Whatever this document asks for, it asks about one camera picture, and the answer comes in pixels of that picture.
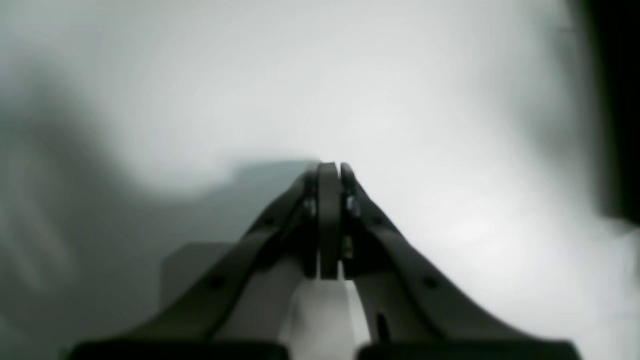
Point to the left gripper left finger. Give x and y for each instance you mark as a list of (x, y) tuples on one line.
[(236, 309)]

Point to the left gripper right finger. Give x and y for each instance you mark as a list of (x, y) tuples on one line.
[(413, 311)]

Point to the black T-shirt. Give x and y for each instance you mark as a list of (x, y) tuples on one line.
[(608, 42)]

